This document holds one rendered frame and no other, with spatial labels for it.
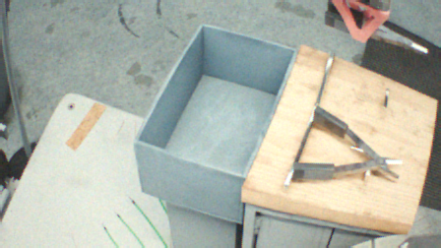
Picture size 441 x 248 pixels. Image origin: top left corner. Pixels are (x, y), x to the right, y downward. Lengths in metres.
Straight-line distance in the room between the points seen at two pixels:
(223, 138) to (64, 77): 1.49
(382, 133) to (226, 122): 0.20
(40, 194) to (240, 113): 0.36
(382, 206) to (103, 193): 0.48
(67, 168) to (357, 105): 0.48
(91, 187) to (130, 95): 1.15
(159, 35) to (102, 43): 0.19
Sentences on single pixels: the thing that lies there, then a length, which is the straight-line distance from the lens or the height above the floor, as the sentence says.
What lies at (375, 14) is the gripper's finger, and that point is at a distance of 0.63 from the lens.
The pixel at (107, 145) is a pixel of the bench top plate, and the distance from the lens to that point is 1.11.
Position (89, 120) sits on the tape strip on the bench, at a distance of 1.14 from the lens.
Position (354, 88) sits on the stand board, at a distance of 0.80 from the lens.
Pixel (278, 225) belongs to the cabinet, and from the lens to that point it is 0.77.
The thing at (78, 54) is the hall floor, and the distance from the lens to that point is 2.36.
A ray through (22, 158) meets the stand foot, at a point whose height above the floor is 0.02.
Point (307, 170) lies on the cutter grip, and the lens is 0.69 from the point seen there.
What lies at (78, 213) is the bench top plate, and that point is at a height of 0.78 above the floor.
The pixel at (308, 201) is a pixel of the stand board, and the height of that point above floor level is 1.06.
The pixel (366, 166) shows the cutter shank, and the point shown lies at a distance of 0.71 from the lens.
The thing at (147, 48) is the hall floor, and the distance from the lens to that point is 2.33.
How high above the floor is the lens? 1.65
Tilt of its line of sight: 51 degrees down
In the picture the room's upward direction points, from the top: straight up
